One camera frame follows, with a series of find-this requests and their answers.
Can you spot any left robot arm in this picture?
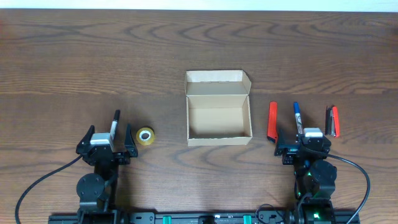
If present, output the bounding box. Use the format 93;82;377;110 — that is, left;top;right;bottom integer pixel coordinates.
76;125;138;223

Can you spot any red utility knife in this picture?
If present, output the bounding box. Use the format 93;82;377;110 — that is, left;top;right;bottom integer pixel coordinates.
267;101;278;142

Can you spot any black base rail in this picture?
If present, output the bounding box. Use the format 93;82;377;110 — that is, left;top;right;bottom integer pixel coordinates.
48;208;361;224

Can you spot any blue marker pen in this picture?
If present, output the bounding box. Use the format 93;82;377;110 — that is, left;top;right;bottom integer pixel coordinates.
294;102;303;134

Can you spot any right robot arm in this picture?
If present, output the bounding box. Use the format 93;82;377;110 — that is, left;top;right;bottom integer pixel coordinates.
274;129;337;224

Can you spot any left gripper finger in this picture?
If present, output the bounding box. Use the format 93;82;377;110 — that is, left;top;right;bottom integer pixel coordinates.
124;124;136;151
78;125;95;149

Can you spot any open cardboard box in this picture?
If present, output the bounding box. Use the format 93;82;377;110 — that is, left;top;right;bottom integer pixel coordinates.
185;70;252;146

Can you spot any red and chrome stapler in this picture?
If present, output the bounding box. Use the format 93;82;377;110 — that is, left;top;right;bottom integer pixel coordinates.
325;105;340;138

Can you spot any black marker pen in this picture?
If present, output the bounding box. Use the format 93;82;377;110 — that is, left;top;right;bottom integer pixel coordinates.
109;110;121;140

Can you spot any yellow tape roll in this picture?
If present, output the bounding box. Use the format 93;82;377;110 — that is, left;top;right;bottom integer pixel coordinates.
136;127;155;146

